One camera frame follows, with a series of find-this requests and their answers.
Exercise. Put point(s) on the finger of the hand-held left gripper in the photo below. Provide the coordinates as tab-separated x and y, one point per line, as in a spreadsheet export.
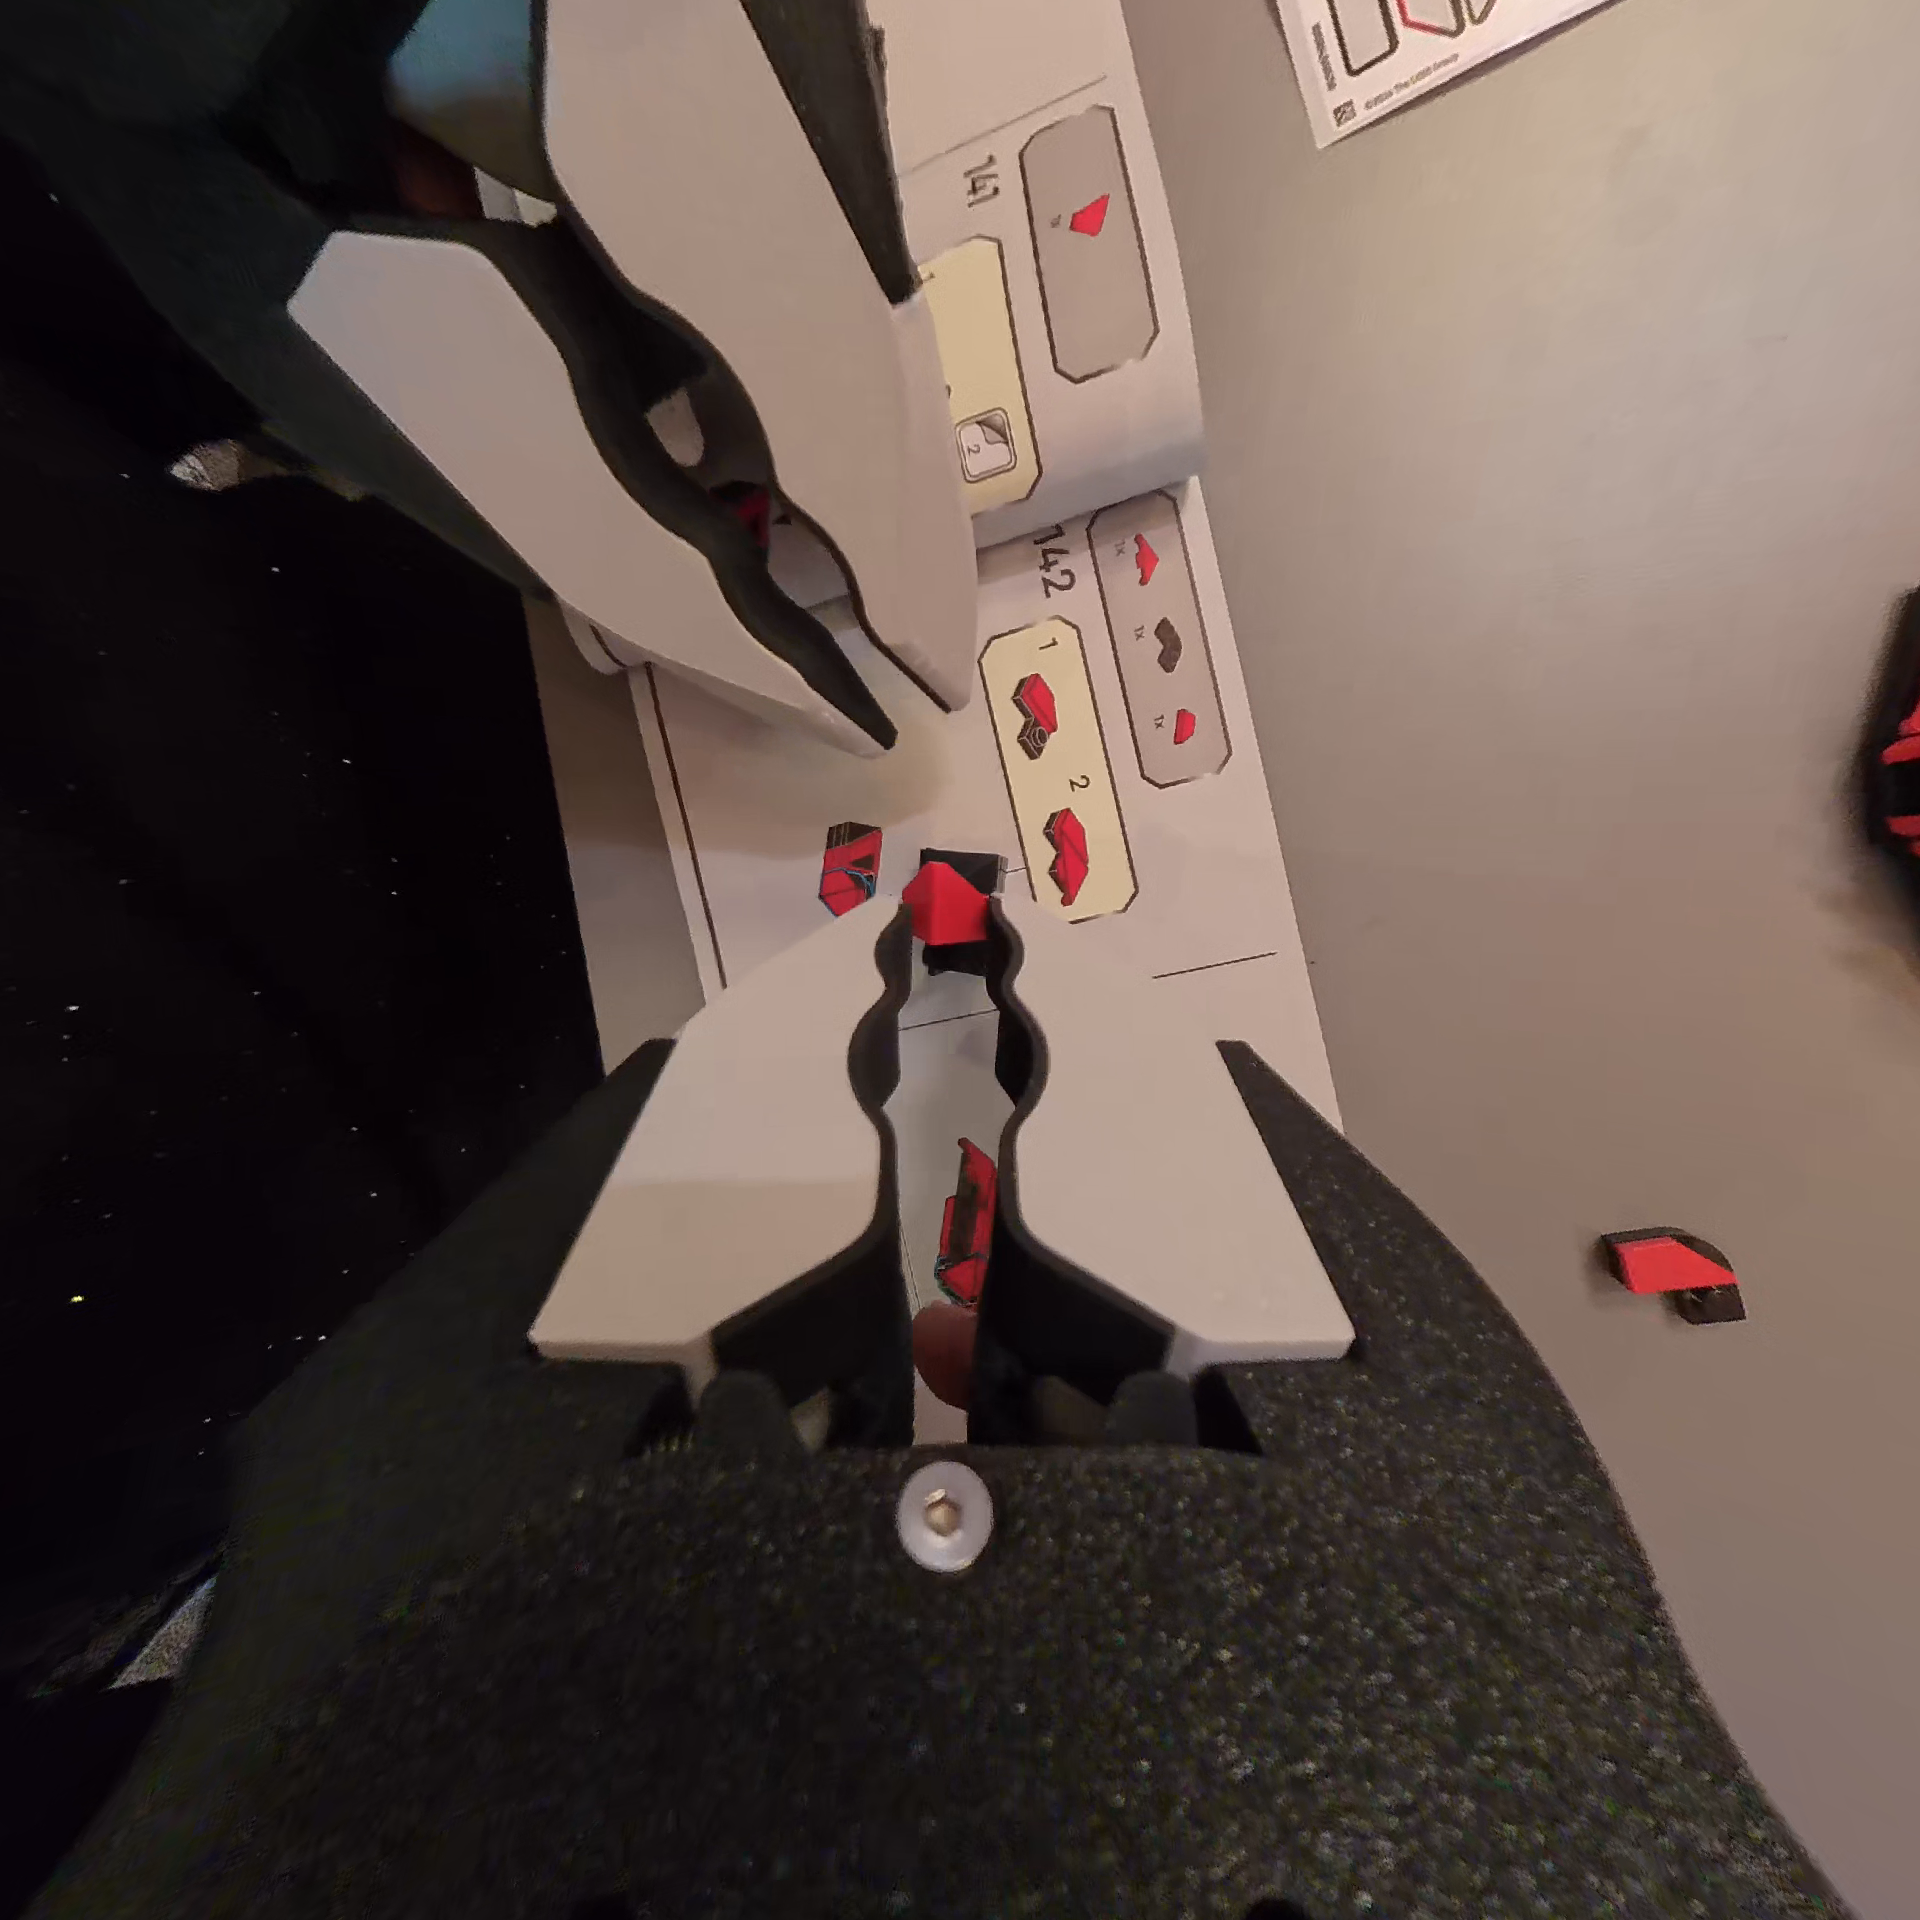
494	422
779	301

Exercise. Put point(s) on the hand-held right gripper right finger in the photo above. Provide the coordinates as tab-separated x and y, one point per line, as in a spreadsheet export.
1185	1200

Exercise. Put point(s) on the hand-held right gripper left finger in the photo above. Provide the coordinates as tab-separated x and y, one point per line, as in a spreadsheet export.
720	1200

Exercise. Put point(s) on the white instruction booklet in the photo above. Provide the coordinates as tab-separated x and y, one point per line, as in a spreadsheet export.
1170	902

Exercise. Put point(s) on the small black red brick assembly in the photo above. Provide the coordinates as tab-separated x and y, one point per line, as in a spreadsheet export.
975	868

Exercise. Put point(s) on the red curved brick black plate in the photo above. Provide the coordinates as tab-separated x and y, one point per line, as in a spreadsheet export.
1664	1268

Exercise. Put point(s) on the person's right hand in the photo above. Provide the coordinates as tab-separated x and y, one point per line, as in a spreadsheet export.
942	1343

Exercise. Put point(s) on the white sticker sheet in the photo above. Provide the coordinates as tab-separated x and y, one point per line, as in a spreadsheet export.
1440	60

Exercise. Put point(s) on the red brick-built toy car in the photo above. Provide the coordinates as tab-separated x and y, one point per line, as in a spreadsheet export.
1894	734

